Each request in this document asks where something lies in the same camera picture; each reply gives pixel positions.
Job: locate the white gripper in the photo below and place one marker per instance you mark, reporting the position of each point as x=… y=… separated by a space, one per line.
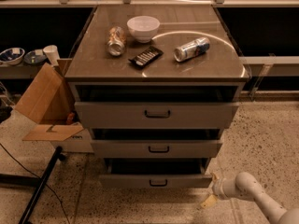
x=219 y=188

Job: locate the grey drawer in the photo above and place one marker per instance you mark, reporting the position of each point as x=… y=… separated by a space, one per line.
x=130 y=115
x=156 y=148
x=155 y=174

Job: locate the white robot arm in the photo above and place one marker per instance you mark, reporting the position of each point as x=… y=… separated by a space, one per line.
x=245 y=186

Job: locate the grey drawer cabinet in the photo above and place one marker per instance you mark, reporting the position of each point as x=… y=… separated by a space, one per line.
x=217 y=76

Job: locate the open cardboard box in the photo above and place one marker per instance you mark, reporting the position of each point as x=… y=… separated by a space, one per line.
x=49 y=103

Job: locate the blue white soda can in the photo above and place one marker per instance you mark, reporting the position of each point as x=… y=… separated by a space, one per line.
x=192 y=49

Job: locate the orange soda can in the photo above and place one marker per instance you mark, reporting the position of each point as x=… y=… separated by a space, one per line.
x=117 y=41

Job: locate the black metal stand leg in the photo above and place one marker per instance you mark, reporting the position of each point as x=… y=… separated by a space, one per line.
x=36 y=182

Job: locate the white paper cup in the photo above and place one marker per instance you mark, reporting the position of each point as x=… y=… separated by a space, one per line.
x=52 y=54

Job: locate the dark blue bowl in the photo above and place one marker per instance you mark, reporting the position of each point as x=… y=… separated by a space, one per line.
x=35 y=57

